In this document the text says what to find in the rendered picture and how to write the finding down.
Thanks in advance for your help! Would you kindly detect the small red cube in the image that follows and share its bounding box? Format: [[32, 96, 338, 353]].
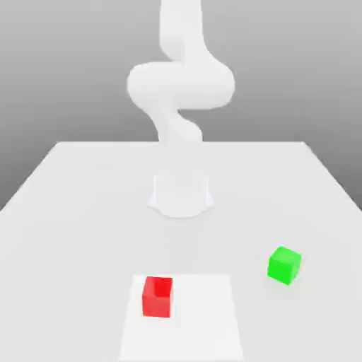
[[141, 276, 174, 319]]

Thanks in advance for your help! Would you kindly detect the small green cube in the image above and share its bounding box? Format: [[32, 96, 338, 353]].
[[266, 245, 303, 286]]

